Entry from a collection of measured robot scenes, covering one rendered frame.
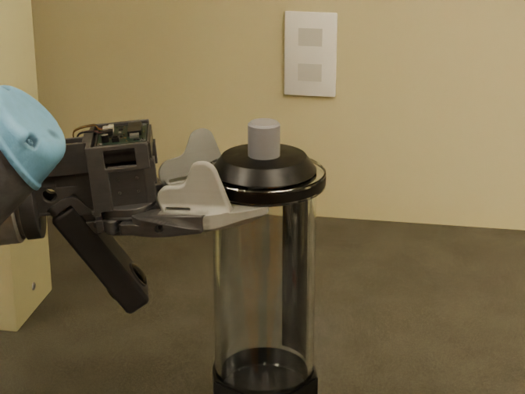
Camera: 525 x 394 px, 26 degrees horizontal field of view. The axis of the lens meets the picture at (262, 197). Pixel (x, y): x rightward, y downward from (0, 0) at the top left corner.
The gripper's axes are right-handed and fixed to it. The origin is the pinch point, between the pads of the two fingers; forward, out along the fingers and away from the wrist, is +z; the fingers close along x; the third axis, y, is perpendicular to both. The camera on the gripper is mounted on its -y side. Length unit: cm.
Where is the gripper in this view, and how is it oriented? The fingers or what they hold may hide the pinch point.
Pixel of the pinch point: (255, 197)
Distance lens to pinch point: 100.3
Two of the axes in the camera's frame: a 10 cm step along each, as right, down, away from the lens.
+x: -0.7, -3.5, 9.3
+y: -0.9, -9.3, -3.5
